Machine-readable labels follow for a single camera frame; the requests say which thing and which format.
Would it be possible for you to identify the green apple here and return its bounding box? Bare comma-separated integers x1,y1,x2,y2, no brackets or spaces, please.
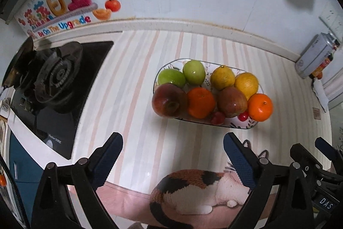
183,60,206,85
158,69,186,88

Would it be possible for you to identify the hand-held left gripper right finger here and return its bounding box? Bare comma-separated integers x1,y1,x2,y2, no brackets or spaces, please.
223,132,314,229

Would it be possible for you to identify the orange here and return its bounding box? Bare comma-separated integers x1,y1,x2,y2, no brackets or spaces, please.
247,93,274,122
187,87,216,119

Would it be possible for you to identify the orange packet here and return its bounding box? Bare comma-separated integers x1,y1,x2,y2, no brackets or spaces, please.
311,53,334,80

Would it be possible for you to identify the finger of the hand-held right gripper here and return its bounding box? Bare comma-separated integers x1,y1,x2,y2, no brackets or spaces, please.
290,143,325,184
315,137,339,162

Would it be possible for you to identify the dark pan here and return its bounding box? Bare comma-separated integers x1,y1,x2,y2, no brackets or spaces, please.
3,37,35,87

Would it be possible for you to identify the blue cabinet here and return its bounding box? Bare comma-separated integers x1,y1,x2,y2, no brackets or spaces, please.
9,132,42,184

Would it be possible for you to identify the black glass gas stove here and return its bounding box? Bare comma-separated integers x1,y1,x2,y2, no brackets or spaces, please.
8,41,114,161

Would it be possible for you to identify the white paper sheet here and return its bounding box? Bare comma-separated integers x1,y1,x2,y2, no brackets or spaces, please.
312,80,329,112

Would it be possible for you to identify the yellow lemon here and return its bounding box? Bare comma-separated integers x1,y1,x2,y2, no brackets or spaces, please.
234,72,259,101
210,65,236,91

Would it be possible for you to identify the striped cat-print mat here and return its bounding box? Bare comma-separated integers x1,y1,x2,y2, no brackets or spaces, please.
72,30,333,220

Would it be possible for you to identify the red apple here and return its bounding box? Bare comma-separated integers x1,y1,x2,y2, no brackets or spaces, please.
152,83,188,118
217,86,248,118

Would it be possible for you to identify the white wall socket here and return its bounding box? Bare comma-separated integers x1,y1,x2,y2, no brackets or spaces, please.
319,4,343,39

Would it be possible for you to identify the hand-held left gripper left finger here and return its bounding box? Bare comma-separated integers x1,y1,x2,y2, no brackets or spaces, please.
32,132,124,229

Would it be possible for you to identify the white patterned oval plate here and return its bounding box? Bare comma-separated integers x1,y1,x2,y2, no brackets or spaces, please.
153,58,266,130

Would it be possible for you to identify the black stove burner grate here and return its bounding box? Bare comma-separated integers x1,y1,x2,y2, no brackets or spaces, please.
35,42,83,111

